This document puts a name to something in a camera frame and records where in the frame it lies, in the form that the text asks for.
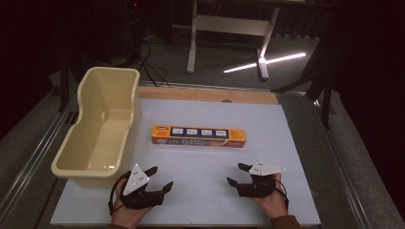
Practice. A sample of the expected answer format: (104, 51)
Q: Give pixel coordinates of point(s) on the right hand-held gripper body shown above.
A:
(259, 186)

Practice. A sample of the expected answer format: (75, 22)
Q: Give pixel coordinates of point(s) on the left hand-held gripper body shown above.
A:
(136, 181)

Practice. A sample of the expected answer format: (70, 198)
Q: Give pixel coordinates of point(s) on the person's right hand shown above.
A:
(274, 205)

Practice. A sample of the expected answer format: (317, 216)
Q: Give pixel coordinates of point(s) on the person's left hand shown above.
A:
(125, 216)

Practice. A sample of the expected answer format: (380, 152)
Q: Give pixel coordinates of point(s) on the white table sheet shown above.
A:
(203, 165)

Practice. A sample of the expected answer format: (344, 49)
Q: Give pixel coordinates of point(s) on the orange plastic wrap box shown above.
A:
(199, 136)

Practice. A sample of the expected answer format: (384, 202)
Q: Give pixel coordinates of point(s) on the cream plastic tub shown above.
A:
(102, 133)

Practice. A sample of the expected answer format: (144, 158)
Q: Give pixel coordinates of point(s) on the wooden board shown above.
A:
(207, 94)

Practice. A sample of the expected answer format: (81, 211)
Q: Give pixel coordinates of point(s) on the black metal stand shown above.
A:
(318, 76)
(64, 82)

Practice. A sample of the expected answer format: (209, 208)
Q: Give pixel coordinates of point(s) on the aluminium rail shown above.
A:
(28, 165)
(344, 171)

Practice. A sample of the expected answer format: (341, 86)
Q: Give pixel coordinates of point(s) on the white metal desk frame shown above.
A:
(229, 24)

